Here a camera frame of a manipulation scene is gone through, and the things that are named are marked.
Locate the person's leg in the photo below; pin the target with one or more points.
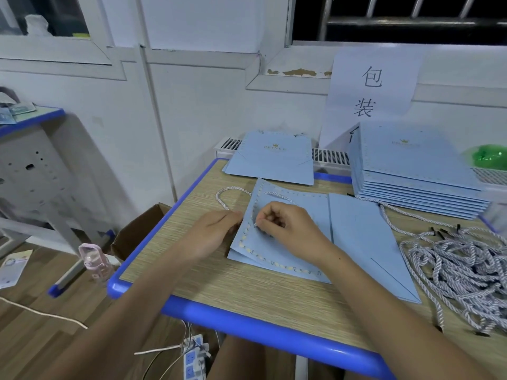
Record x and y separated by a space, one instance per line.
249 361

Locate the person's right forearm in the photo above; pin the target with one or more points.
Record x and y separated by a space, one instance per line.
404 320

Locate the grey metal desk blue edge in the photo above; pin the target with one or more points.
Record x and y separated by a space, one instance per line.
32 178

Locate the pink water bottle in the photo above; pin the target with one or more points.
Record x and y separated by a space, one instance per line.
97 263

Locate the white paper sign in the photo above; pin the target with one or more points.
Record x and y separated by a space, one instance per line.
368 91

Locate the metal window grille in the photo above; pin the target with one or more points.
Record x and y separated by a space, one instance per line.
396 21

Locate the white framed window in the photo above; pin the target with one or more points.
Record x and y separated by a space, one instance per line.
47 27

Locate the blue-edged wooden desk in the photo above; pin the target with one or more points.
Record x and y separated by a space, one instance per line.
261 296

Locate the person's left forearm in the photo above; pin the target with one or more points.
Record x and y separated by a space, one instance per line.
119 320

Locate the white paper sheet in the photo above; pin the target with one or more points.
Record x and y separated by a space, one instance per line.
12 269

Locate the person's left hand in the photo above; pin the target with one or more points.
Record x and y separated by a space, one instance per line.
210 233

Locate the brown cardboard box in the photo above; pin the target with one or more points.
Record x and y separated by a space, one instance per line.
139 233

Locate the stack of blue paper bags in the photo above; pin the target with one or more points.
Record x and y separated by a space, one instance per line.
412 162

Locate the green plastic bottle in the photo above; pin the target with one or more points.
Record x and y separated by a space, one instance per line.
493 157

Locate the crown-print light blue paper bag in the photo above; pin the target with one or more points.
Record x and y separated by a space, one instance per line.
269 158
364 241

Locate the white power strip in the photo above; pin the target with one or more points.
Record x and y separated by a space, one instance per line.
195 358

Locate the person's right hand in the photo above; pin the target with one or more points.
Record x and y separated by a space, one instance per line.
297 232

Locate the small white container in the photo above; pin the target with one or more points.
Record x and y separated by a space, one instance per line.
37 26

